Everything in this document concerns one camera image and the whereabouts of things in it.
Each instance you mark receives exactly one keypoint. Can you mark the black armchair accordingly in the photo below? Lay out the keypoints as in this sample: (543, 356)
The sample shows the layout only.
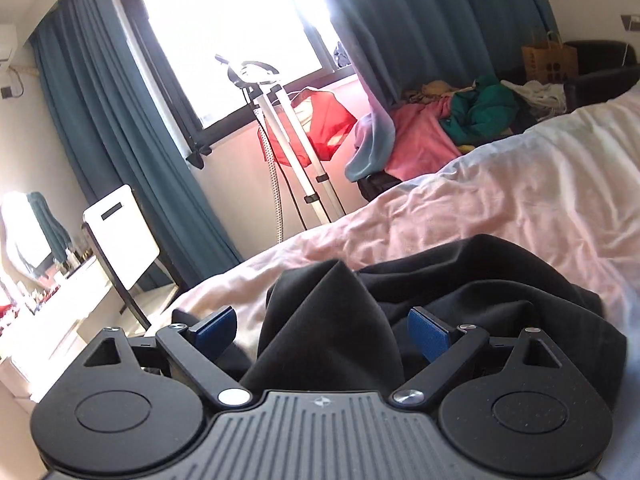
(600, 85)

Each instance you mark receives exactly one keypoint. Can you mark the brown paper bag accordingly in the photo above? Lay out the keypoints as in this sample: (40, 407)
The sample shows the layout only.
(550, 62)

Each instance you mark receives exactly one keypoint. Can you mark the wavy framed mirror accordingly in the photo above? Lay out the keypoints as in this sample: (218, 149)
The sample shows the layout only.
(25, 240)

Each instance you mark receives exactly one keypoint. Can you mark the cluster of cosmetic bottles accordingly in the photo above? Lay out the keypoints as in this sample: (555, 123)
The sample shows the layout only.
(45, 287)

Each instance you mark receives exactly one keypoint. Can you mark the white air conditioner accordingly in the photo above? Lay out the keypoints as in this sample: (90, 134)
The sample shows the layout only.
(7, 42)

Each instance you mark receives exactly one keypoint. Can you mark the green garment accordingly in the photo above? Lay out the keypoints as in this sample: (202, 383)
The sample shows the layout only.
(485, 105)

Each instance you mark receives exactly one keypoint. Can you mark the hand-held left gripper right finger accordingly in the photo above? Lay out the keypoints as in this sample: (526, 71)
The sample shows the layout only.
(427, 336)

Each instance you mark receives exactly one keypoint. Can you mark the light blue cloth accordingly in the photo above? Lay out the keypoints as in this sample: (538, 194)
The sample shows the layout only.
(370, 155)

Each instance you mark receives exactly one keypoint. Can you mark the red garment on hanger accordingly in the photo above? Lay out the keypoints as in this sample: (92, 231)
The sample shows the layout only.
(330, 120)

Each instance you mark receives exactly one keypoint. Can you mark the garment steamer stand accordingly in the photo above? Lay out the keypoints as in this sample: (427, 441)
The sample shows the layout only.
(267, 120)

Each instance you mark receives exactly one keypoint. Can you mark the white vanity table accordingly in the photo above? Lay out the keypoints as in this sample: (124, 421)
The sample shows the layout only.
(65, 320)

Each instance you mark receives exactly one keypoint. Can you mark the black framed window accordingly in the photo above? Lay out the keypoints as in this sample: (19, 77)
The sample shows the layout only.
(225, 35)

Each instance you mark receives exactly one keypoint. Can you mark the bed with pastel sheet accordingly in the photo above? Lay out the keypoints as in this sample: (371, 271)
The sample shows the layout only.
(500, 200)

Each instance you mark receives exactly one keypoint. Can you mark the white backed chair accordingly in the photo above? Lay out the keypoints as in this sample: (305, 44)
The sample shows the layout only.
(125, 230)

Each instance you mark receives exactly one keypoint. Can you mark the dark cloth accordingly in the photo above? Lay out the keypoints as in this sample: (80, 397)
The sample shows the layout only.
(375, 187)

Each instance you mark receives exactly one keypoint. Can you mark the pink cloth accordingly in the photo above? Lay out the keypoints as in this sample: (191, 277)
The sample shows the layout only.
(420, 140)

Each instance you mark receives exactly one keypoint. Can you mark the black smooth garment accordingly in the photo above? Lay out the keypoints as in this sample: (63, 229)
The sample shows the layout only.
(325, 320)

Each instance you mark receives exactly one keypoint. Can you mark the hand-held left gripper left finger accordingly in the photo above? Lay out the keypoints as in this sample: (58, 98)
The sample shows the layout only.
(216, 328)

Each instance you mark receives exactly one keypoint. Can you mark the teal curtain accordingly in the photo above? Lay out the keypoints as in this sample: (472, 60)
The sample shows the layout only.
(425, 25)
(125, 125)

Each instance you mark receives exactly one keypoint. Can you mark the white crumpled cloth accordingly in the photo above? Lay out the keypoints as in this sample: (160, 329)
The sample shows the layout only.
(542, 95)

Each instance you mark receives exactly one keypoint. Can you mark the yellow cloth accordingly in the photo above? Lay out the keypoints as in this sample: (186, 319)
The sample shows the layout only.
(435, 89)

